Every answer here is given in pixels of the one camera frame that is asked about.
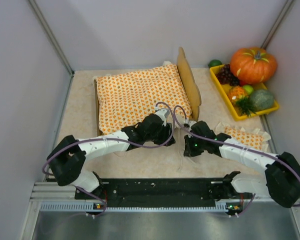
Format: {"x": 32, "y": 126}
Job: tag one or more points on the orange pumpkin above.
{"x": 253, "y": 65}

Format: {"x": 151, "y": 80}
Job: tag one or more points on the red tomato under pumpkin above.
{"x": 242, "y": 83}

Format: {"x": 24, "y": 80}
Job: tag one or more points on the duck print pillow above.
{"x": 255, "y": 138}

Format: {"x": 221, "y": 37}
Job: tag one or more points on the wooden pet bed frame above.
{"x": 189, "y": 85}

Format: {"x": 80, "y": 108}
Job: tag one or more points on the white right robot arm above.
{"x": 279, "y": 174}

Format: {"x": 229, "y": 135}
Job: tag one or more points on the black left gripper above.
{"x": 166, "y": 135}

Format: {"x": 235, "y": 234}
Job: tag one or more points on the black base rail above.
{"x": 177, "y": 192}

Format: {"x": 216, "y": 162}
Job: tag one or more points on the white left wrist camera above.
{"x": 162, "y": 113}

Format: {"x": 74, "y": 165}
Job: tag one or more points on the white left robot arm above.
{"x": 67, "y": 160}

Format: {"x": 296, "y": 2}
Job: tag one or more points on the dark green lime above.
{"x": 214, "y": 63}

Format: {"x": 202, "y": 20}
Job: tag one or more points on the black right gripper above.
{"x": 189, "y": 147}

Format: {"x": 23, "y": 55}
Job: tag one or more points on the yellow plastic tray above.
{"x": 223, "y": 90}

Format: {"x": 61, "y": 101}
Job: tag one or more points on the green melon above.
{"x": 262, "y": 99}

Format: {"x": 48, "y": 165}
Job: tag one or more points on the orange pineapple toy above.
{"x": 240, "y": 99}

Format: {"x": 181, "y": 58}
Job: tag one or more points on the dark purple grape bunch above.
{"x": 225, "y": 76}

